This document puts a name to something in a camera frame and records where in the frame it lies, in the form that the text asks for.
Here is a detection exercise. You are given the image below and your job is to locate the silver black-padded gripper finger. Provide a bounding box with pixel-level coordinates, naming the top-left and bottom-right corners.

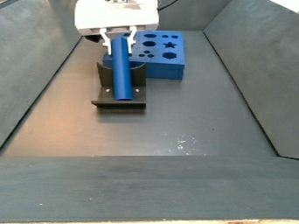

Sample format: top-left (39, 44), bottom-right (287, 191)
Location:
top-left (126, 26), bottom-right (136, 53)

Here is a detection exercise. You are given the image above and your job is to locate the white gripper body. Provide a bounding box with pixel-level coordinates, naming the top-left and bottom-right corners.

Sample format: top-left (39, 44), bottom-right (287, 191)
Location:
top-left (75, 0), bottom-right (159, 36)

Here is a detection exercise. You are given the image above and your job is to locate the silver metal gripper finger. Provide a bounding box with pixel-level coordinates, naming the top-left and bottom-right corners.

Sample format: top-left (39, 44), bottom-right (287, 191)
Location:
top-left (99, 28), bottom-right (112, 55)

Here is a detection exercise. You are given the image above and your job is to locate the blue cylinder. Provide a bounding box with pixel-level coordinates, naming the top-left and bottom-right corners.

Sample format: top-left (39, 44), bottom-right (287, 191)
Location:
top-left (112, 37), bottom-right (134, 101)

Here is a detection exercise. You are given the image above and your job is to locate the blue shape-sorter block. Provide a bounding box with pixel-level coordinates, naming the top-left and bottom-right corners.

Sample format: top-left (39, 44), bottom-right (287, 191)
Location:
top-left (102, 30), bottom-right (186, 81)

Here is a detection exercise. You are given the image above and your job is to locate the black curved cradle stand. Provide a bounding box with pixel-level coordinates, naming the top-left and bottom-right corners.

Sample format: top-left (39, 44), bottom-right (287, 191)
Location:
top-left (91, 64), bottom-right (146, 108)

